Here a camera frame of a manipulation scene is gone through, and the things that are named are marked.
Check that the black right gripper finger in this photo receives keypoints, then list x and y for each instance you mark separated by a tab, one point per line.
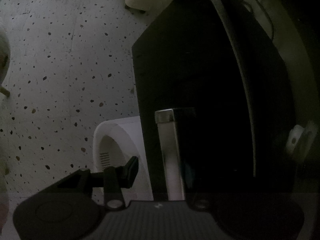
113	179

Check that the dark drawer with front panel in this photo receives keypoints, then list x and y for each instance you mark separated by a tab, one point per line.
232	97

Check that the white plastic stool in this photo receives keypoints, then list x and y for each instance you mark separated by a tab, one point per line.
114	143

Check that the white round knob fixture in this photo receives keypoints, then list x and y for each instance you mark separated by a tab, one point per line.
300	140

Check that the metal drawer handle bar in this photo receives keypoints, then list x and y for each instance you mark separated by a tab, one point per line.
167	132

